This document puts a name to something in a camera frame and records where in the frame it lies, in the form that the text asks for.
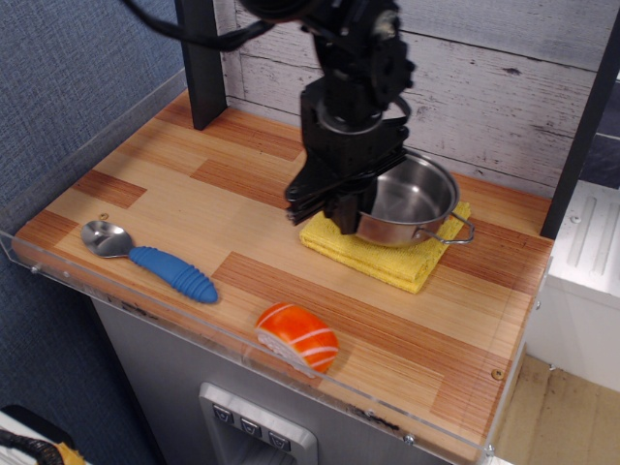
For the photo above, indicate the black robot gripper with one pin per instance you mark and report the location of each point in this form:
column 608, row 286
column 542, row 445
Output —
column 343, row 158

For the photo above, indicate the stainless steel pot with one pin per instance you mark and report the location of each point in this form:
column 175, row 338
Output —
column 412, row 202

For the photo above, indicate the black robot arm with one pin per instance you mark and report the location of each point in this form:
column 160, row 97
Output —
column 353, row 118

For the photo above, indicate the yellow folded cloth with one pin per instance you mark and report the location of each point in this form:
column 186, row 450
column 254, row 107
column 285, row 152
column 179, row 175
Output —
column 405, row 268

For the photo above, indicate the orange salmon sushi toy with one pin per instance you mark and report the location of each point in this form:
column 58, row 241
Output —
column 297, row 335

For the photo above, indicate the grey dispenser button panel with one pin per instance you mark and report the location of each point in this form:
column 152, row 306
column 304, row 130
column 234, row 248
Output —
column 242, row 432

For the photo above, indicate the white ribbed appliance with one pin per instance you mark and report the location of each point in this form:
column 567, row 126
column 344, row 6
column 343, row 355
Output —
column 575, row 323

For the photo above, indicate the clear acrylic table guard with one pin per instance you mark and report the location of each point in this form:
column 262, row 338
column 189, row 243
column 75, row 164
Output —
column 414, row 375

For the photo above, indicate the yellow object at corner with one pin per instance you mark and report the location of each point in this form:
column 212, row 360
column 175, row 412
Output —
column 62, row 454

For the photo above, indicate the black vertical left post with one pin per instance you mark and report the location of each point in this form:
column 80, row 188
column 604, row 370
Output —
column 203, row 68

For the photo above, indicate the black vertical frame post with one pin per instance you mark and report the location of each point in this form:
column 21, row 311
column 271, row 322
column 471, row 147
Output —
column 586, row 130

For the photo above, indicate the spoon with blue handle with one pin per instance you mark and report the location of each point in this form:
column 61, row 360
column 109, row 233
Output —
column 106, row 240

